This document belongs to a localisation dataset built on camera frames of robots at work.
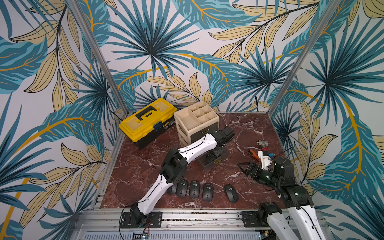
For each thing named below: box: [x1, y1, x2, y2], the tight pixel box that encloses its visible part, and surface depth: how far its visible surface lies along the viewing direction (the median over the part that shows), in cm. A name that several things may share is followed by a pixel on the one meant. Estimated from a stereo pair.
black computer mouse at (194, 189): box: [189, 180, 200, 199], surface depth 83 cm
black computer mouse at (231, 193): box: [224, 184, 239, 203], surface depth 83 cm
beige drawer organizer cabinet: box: [174, 100, 220, 148], surface depth 84 cm
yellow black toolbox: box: [118, 98, 177, 149], surface depth 94 cm
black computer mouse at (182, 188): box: [176, 180, 189, 197], surface depth 83 cm
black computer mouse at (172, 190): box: [166, 184, 178, 195], surface depth 83 cm
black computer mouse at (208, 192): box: [202, 183, 214, 202], surface depth 83 cm
